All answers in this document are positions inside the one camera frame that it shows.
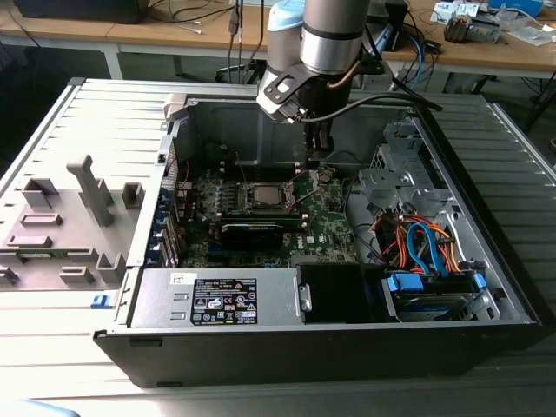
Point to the pale blue blurred object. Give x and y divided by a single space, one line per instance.
35 410

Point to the silver expansion bracket row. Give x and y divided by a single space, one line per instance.
173 171

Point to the blue case latch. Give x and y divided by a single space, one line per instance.
101 302

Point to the green RAM stick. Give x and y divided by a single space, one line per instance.
48 254

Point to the black upright box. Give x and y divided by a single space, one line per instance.
397 26

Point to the black graphics card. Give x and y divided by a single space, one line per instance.
252 236

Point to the copper CPU cooler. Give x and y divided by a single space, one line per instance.
456 28

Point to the black PC case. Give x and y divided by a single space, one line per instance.
260 356

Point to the black box on desk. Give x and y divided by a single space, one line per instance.
78 11

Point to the silver power supply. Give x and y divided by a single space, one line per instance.
152 299

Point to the hard disk in blue carrier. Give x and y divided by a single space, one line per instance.
408 284

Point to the silver coin cell battery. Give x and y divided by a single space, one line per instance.
327 176

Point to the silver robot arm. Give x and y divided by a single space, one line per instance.
330 39

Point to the silver CPU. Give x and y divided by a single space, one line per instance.
267 195

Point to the blue cardboard box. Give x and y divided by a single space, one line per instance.
517 6

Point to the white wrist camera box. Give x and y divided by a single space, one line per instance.
278 102

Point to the silver metal drive cage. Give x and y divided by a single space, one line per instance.
391 182

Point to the grey parts rack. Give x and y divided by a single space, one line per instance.
78 243

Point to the CPU socket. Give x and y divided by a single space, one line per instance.
284 200

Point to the silver metal drive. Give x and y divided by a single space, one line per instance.
486 30

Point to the black RAM slot bank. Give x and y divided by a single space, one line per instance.
269 171
293 223

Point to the green motherboard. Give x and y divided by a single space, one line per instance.
326 208

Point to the wooden desk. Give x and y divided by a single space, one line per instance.
65 30

